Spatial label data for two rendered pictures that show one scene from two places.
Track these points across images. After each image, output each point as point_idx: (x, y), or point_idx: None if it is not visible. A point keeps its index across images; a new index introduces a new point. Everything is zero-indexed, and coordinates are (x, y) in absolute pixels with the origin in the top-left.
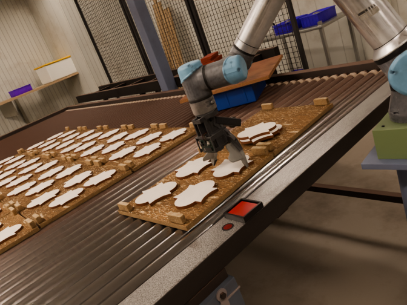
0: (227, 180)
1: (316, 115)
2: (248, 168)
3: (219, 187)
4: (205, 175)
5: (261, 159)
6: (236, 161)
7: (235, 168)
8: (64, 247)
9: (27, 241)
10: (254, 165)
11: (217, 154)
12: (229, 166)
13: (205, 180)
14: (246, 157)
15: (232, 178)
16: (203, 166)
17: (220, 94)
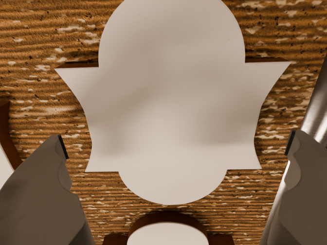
0: (218, 190)
1: None
2: (269, 110)
3: (220, 224)
4: (78, 178)
5: (319, 2)
6: (178, 90)
7: (222, 149)
8: None
9: None
10: (292, 79)
11: (64, 164)
12: (166, 134)
13: (118, 204)
14: (215, 21)
15: (232, 180)
16: (2, 153)
17: None
